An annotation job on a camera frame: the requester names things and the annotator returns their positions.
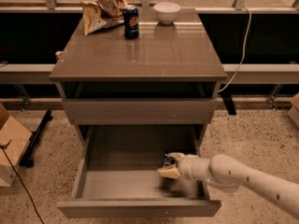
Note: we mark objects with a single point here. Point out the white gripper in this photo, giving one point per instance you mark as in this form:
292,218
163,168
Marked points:
186,166

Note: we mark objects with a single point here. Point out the blueberry rxbar dark wrapper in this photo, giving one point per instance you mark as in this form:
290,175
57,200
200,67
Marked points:
168,161

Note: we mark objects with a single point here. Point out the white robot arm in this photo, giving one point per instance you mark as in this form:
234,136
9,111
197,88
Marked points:
227,174

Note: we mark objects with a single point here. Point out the open middle drawer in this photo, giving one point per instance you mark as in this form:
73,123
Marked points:
117,174

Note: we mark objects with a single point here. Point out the grey drawer cabinet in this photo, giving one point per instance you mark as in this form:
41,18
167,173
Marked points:
170,74

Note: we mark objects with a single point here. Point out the black stand leg right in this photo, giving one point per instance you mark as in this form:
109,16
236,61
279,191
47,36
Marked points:
228,102

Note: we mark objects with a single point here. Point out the black stand leg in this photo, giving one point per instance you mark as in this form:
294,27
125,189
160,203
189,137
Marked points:
228,102
26,159

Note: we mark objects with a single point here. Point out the cardboard box right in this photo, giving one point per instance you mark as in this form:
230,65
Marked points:
293,113

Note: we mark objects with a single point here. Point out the cardboard box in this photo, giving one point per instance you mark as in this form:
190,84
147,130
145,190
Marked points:
14,138
293,113

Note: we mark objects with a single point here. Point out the black stand leg left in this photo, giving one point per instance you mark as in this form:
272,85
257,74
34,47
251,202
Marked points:
26,159

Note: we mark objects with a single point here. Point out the white bowl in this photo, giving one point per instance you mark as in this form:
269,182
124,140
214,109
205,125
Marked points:
166,12

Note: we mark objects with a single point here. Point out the blue pepsi can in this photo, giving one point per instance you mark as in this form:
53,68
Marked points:
130,15

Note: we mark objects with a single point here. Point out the cardboard box left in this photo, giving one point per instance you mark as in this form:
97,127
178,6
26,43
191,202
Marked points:
14,138

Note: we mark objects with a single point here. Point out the crumpled chip bag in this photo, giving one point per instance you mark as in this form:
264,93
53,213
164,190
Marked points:
102,14

